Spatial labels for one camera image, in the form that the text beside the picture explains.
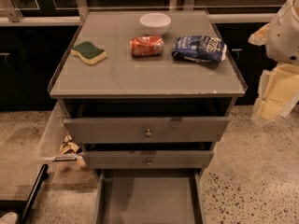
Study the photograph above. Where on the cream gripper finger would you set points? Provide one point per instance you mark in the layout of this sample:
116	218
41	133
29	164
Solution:
259	38
278	93

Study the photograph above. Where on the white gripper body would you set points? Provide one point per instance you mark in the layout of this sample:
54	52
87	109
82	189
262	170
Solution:
284	36

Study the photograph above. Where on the red coke can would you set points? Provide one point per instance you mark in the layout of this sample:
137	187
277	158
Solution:
144	46

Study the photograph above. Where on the grey drawer cabinet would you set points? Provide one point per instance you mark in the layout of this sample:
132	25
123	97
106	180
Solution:
122	86

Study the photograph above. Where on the grey middle drawer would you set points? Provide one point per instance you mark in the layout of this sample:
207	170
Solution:
157	159

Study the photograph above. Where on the grey open bottom drawer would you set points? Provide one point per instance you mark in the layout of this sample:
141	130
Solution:
149	196

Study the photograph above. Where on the grey top drawer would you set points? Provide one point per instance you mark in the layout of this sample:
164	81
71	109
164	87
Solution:
146	130

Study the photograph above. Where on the blue chip bag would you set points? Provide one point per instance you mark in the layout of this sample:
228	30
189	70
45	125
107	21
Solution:
199	48

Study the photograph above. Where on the white ceramic bowl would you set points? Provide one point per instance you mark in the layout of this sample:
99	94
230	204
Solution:
155	23

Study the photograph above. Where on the green yellow sponge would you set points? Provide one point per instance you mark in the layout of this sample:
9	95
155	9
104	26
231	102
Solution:
88	53

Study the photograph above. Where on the metal window railing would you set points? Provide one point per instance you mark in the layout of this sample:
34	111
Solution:
219	11

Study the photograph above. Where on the crumpled snack wrapper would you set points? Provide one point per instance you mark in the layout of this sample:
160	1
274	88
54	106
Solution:
69	147

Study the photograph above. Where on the black chair leg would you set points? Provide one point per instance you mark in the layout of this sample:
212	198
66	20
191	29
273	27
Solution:
23	207

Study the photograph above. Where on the white shoe tip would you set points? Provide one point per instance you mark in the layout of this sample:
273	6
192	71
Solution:
9	218

